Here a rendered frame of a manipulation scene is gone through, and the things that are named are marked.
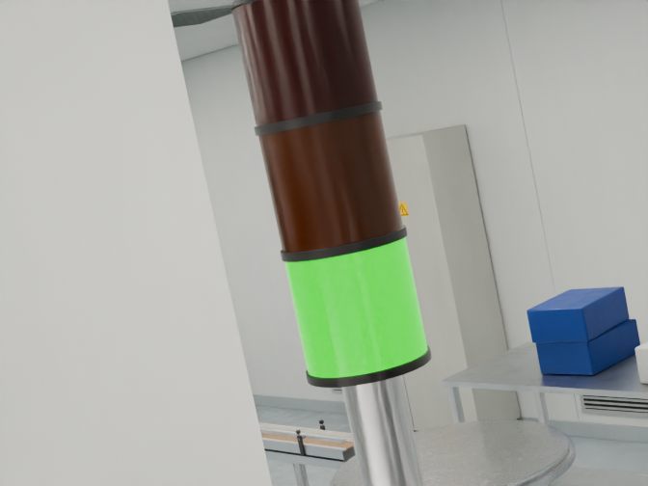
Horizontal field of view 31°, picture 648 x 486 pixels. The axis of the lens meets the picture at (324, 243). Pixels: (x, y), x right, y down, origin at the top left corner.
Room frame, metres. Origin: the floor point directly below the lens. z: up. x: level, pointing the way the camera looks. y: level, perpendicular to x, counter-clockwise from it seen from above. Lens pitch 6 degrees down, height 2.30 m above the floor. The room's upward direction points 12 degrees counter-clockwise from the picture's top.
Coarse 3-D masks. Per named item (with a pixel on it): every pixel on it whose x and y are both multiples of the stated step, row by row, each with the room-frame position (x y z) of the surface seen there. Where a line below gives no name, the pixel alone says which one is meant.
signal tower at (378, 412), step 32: (256, 0) 0.44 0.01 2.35; (256, 128) 0.45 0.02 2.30; (288, 128) 0.44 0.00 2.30; (288, 256) 0.45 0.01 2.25; (320, 256) 0.44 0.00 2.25; (320, 384) 0.45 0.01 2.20; (352, 384) 0.44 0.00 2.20; (384, 384) 0.45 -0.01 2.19; (352, 416) 0.45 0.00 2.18; (384, 416) 0.45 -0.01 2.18; (384, 448) 0.45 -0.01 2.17; (416, 448) 0.46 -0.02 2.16; (384, 480) 0.45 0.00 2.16; (416, 480) 0.45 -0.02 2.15
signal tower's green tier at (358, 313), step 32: (352, 256) 0.44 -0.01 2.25; (384, 256) 0.44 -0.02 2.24; (320, 288) 0.44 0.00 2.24; (352, 288) 0.44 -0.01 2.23; (384, 288) 0.44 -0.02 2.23; (320, 320) 0.44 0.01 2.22; (352, 320) 0.44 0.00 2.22; (384, 320) 0.44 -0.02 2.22; (416, 320) 0.45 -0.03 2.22; (320, 352) 0.44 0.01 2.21; (352, 352) 0.44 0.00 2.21; (384, 352) 0.44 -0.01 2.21; (416, 352) 0.45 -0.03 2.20
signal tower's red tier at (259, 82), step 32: (288, 0) 0.44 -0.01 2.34; (320, 0) 0.44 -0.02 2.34; (352, 0) 0.45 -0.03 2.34; (256, 32) 0.44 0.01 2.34; (288, 32) 0.44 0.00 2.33; (320, 32) 0.44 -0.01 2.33; (352, 32) 0.45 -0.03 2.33; (256, 64) 0.45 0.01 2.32; (288, 64) 0.44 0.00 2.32; (320, 64) 0.44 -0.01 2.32; (352, 64) 0.44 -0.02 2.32; (256, 96) 0.45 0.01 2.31; (288, 96) 0.44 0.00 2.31; (320, 96) 0.44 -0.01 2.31; (352, 96) 0.44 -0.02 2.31
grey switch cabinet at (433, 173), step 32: (448, 128) 7.38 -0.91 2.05; (416, 160) 7.29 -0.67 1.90; (448, 160) 7.34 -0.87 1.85; (416, 192) 7.33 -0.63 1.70; (448, 192) 7.31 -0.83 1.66; (416, 224) 7.38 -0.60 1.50; (448, 224) 7.27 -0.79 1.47; (480, 224) 7.46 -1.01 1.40; (416, 256) 7.42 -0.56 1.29; (448, 256) 7.24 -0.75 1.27; (480, 256) 7.42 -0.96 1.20; (416, 288) 7.46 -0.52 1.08; (448, 288) 7.24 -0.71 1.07; (480, 288) 7.38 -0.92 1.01; (448, 320) 7.28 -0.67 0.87; (480, 320) 7.35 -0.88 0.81; (448, 352) 7.32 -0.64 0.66; (480, 352) 7.31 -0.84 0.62; (416, 384) 7.60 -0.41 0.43; (416, 416) 7.65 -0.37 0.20; (448, 416) 7.41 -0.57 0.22; (480, 416) 7.24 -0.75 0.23; (512, 416) 7.43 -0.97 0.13
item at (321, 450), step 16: (272, 432) 5.10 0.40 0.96; (288, 432) 5.02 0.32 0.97; (304, 432) 5.03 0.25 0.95; (320, 432) 4.94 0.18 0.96; (336, 432) 4.86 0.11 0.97; (272, 448) 5.08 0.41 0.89; (288, 448) 4.99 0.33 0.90; (304, 448) 4.90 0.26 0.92; (320, 448) 4.82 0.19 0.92; (336, 448) 4.74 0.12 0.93; (352, 448) 4.74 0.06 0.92; (304, 464) 4.92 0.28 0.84; (320, 464) 4.83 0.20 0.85; (336, 464) 4.75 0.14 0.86
